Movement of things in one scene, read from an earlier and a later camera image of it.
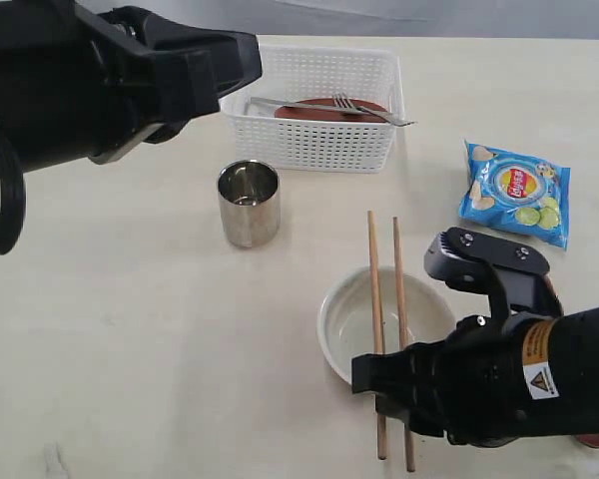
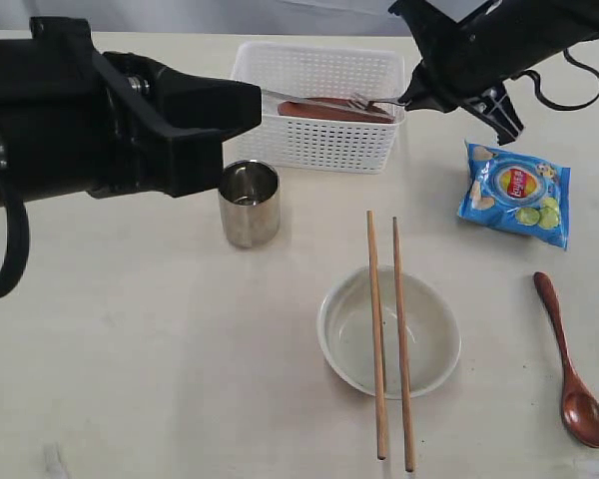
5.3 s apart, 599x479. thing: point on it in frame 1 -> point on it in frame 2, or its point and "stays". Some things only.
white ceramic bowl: x=345 y=316 stays
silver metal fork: x=344 y=100 -> x=364 y=104
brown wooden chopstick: x=381 y=421 stays
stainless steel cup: x=250 y=203 stays
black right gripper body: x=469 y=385 -> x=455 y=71
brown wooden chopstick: x=410 y=458 stays
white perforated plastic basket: x=318 y=109 stays
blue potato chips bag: x=517 y=194 stays
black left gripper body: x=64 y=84 -> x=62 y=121
